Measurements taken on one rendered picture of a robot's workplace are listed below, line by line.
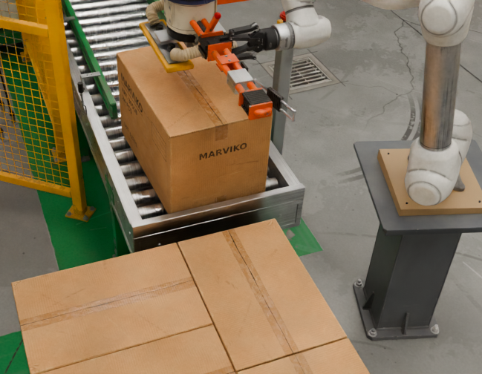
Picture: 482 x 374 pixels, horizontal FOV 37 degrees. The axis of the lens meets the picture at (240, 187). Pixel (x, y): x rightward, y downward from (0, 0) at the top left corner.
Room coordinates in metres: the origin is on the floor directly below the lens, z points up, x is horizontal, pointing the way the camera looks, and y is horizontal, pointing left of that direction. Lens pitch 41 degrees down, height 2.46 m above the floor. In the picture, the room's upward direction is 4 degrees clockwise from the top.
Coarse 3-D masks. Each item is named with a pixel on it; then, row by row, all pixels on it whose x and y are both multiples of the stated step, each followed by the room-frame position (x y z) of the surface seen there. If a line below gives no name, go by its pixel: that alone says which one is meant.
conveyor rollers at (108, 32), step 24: (72, 0) 3.69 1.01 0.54; (96, 0) 3.74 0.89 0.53; (120, 0) 3.72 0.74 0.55; (144, 0) 3.76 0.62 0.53; (96, 24) 3.46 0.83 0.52; (120, 24) 3.44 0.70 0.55; (72, 48) 3.16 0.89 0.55; (96, 48) 3.20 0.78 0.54; (120, 48) 3.25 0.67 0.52; (96, 96) 2.75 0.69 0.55; (120, 120) 2.60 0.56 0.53; (120, 144) 2.42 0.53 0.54; (144, 192) 2.11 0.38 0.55; (144, 216) 2.00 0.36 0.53
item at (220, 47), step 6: (222, 30) 2.15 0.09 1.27; (198, 36) 2.11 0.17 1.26; (204, 36) 2.12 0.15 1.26; (210, 36) 2.13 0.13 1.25; (216, 36) 2.13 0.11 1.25; (204, 42) 2.07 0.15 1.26; (228, 42) 2.08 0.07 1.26; (198, 48) 2.11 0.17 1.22; (204, 48) 2.06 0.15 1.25; (210, 48) 2.05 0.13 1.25; (216, 48) 2.06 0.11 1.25; (222, 48) 2.07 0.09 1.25; (228, 48) 2.08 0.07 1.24; (204, 54) 2.06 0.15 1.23; (210, 54) 2.05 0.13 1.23; (222, 54) 2.07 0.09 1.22; (210, 60) 2.05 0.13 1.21
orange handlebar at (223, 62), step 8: (224, 0) 2.42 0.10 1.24; (232, 0) 2.43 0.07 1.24; (240, 0) 2.44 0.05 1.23; (248, 0) 2.46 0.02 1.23; (192, 24) 2.22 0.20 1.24; (208, 24) 2.22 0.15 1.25; (200, 32) 2.17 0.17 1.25; (216, 56) 2.01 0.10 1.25; (224, 56) 2.01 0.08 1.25; (232, 56) 2.02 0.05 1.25; (216, 64) 2.01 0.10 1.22; (224, 64) 1.97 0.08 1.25; (232, 64) 1.99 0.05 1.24; (224, 72) 1.94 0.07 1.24; (240, 88) 1.84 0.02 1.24; (256, 112) 1.73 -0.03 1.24; (264, 112) 1.73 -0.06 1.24
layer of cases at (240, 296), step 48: (192, 240) 1.87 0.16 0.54; (240, 240) 1.89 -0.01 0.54; (288, 240) 1.90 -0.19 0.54; (48, 288) 1.60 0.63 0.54; (96, 288) 1.61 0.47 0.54; (144, 288) 1.63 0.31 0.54; (192, 288) 1.64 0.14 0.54; (240, 288) 1.66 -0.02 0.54; (288, 288) 1.67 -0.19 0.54; (48, 336) 1.40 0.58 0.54; (96, 336) 1.41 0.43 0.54; (144, 336) 1.43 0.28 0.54; (192, 336) 1.44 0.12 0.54; (240, 336) 1.45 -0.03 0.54; (288, 336) 1.46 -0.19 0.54; (336, 336) 1.48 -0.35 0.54
